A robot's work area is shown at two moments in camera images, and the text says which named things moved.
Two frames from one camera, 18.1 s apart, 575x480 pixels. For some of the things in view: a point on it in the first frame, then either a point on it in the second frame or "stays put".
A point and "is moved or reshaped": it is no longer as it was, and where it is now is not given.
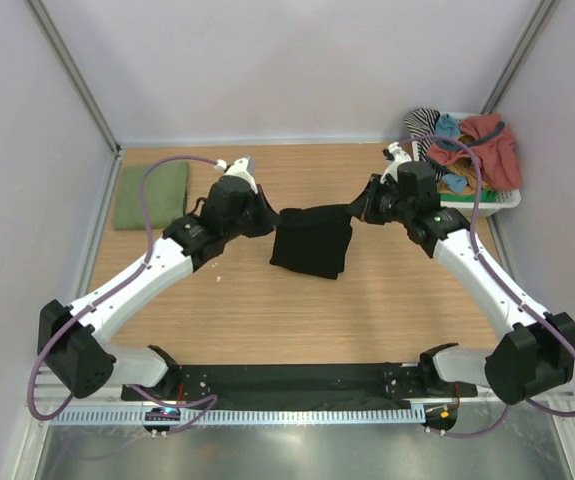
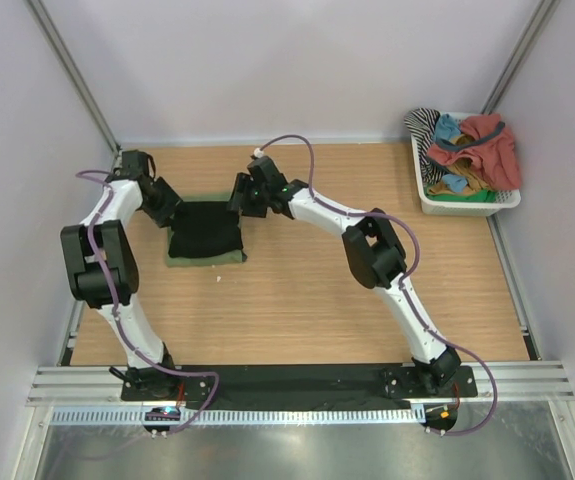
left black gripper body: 244,224 → 163,202
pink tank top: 495,152 stays put
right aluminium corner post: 524,47 stays put
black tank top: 313,240 is moved or reshaped
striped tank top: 421,123 stays put
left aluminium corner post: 47,26 stays put
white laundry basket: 505,199 stays put
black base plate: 301,384 stays put
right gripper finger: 363,206 → 243,197
